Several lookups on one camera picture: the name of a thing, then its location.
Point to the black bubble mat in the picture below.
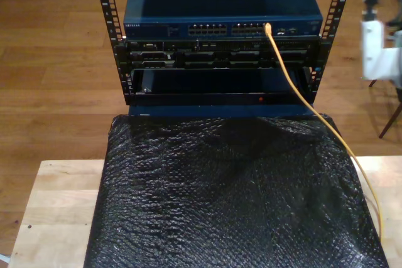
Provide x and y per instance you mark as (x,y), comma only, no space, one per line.
(188,202)

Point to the wooden chair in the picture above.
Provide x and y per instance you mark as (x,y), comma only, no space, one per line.
(389,122)

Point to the blue metal box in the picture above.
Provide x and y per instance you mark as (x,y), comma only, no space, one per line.
(188,111)

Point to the black metal rack frame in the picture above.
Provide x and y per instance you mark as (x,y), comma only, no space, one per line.
(106,4)

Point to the black rack shelf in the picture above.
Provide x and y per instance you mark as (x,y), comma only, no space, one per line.
(188,98)

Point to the black rack server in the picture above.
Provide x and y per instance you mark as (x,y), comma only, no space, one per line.
(204,56)

